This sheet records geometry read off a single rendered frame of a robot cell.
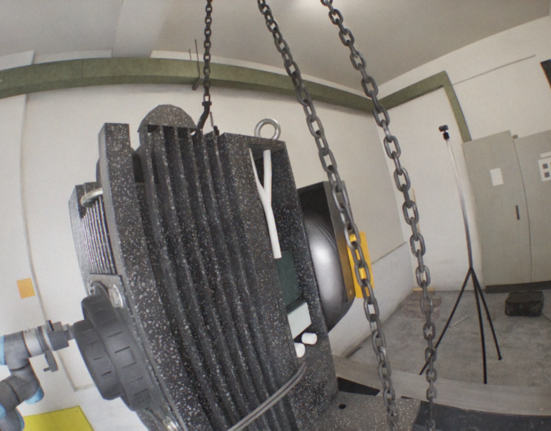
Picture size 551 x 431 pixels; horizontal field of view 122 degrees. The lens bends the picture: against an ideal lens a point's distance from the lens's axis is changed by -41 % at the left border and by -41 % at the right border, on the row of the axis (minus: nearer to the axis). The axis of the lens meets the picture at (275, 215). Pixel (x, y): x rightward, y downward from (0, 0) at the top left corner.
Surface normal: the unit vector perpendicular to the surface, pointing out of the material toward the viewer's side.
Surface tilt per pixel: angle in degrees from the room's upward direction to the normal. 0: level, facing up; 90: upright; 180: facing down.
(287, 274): 90
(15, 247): 90
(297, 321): 90
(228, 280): 90
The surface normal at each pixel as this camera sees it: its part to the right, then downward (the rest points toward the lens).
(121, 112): 0.59, -0.15
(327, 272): -0.61, 0.13
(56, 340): 0.76, -0.18
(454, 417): -0.78, 0.17
